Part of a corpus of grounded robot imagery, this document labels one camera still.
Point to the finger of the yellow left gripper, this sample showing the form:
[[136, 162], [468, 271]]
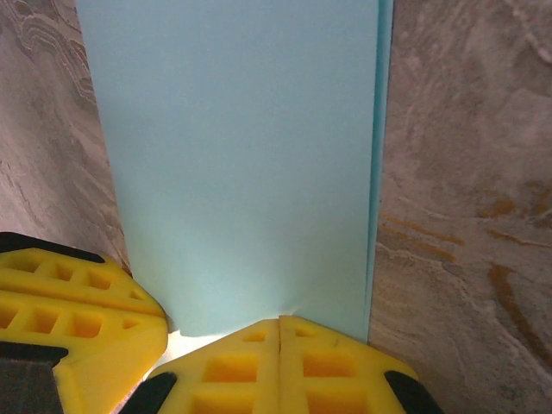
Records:
[[77, 276], [108, 345]]

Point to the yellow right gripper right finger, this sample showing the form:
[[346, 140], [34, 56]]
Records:
[[336, 375]]

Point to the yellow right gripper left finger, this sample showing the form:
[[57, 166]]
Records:
[[233, 375]]

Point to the light blue paper sheet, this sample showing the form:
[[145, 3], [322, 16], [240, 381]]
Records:
[[237, 151]]

